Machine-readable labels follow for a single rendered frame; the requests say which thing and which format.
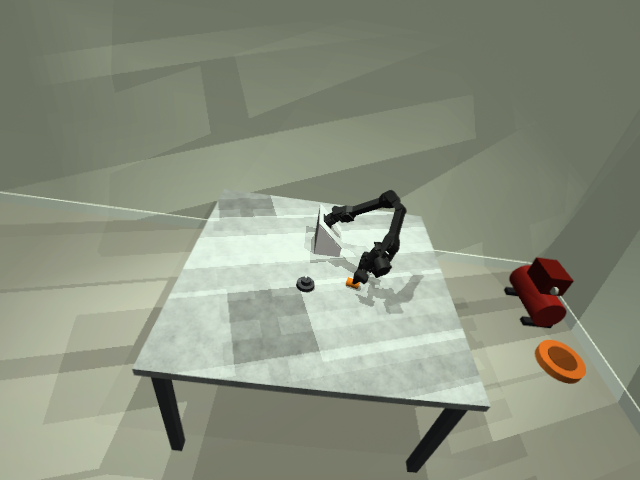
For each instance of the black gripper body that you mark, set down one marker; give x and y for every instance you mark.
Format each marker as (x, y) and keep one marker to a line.
(367, 264)

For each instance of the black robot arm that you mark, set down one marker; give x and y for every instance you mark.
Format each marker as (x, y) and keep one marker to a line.
(391, 241)

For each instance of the orange knob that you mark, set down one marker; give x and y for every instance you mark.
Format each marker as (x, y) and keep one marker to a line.
(349, 283)

